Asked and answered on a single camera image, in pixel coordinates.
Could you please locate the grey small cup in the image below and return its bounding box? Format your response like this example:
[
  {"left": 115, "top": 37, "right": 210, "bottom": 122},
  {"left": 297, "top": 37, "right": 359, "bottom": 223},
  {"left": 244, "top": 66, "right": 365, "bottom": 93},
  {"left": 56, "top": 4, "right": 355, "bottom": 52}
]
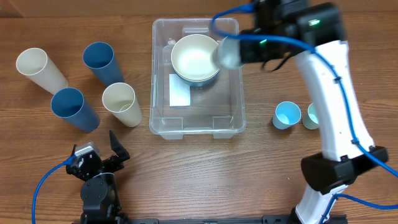
[{"left": 211, "top": 37, "right": 244, "bottom": 70}]

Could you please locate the dark blue bowl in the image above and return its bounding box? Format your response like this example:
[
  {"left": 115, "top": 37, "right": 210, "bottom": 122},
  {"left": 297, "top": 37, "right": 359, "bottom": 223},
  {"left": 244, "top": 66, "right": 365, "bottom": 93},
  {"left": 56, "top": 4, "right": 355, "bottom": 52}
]
[{"left": 176, "top": 72, "right": 219, "bottom": 87}]

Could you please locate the cream bowl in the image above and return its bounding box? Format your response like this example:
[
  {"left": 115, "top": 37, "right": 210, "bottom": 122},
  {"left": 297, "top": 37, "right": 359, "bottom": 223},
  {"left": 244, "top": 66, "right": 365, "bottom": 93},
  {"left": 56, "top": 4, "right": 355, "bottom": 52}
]
[{"left": 171, "top": 34, "right": 219, "bottom": 83}]

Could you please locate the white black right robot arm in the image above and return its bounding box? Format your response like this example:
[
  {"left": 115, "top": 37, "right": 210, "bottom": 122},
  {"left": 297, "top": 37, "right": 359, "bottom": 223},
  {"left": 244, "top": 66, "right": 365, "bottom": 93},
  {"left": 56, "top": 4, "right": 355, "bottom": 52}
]
[{"left": 238, "top": 1, "right": 388, "bottom": 223}]

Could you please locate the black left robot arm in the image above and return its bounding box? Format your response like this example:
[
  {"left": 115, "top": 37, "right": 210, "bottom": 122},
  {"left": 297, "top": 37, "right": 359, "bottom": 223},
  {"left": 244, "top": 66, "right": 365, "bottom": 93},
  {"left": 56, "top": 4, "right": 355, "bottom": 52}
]
[{"left": 66, "top": 131, "right": 130, "bottom": 223}]

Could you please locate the cream tall cup near container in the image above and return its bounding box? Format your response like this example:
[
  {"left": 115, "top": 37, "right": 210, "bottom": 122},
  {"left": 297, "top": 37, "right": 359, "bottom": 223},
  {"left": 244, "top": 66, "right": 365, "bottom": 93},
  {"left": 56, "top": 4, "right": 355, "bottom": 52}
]
[{"left": 102, "top": 82, "right": 142, "bottom": 127}]

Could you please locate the clear plastic storage container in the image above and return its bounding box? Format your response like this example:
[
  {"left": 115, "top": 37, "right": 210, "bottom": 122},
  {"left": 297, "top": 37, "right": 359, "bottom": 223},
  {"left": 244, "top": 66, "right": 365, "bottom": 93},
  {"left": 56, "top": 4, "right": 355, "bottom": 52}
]
[{"left": 149, "top": 18, "right": 246, "bottom": 140}]

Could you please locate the white label in container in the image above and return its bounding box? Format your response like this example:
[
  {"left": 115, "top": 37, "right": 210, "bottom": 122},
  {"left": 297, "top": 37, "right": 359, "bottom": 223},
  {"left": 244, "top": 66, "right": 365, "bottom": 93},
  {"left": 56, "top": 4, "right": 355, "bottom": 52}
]
[{"left": 169, "top": 74, "right": 191, "bottom": 107}]

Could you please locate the blue tall cup front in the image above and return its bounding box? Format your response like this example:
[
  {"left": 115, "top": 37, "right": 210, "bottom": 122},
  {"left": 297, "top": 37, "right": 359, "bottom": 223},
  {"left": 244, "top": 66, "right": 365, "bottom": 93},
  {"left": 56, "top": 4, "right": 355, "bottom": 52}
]
[{"left": 50, "top": 87, "right": 100, "bottom": 133}]

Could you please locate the blue tall cup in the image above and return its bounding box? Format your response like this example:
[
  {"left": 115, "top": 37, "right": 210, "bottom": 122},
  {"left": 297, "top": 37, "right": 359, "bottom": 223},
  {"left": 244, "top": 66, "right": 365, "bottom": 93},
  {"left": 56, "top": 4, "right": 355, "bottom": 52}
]
[
  {"left": 83, "top": 42, "right": 124, "bottom": 86},
  {"left": 50, "top": 87, "right": 100, "bottom": 133}
]

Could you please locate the light blue small cup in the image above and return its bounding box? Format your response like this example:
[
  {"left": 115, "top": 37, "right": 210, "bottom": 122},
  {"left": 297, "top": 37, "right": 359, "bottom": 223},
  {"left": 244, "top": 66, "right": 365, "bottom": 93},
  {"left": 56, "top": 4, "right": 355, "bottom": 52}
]
[{"left": 272, "top": 101, "right": 302, "bottom": 129}]

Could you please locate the blue tall cup rear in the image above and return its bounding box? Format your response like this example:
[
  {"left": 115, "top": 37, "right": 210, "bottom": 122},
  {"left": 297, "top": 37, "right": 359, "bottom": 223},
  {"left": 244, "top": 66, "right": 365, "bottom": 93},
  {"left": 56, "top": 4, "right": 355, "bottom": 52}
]
[{"left": 83, "top": 42, "right": 124, "bottom": 86}]

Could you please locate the mint green small cup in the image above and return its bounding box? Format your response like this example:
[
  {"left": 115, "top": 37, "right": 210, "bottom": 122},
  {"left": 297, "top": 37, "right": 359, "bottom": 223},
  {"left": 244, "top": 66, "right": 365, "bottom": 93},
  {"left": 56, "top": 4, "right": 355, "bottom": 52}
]
[{"left": 302, "top": 103, "right": 319, "bottom": 130}]

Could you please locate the cream tall cup far left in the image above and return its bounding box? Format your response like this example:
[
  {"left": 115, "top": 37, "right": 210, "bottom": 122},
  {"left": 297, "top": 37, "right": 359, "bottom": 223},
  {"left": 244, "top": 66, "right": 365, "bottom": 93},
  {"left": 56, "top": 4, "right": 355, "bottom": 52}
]
[{"left": 16, "top": 48, "right": 69, "bottom": 95}]

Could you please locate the left blue cable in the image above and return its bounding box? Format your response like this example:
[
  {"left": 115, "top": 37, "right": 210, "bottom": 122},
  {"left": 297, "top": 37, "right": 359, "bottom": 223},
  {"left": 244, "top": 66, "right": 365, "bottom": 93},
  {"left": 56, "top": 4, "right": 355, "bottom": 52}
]
[{"left": 31, "top": 155, "right": 76, "bottom": 224}]

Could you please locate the blue cable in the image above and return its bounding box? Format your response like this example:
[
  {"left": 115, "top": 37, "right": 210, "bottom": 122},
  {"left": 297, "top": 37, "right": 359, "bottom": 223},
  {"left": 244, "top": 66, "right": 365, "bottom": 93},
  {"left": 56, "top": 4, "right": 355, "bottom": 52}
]
[
  {"left": 31, "top": 155, "right": 76, "bottom": 224},
  {"left": 210, "top": 2, "right": 398, "bottom": 224}
]

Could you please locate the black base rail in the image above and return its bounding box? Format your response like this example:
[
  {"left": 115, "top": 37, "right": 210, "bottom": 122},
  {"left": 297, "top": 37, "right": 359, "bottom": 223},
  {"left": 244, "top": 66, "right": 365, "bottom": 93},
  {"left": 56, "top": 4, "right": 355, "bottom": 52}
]
[{"left": 72, "top": 213, "right": 348, "bottom": 224}]

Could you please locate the right blue cable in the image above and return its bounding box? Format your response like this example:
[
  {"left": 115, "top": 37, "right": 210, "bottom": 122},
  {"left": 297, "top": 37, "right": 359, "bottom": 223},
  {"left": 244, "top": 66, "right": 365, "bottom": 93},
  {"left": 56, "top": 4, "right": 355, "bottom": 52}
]
[{"left": 210, "top": 2, "right": 398, "bottom": 224}]

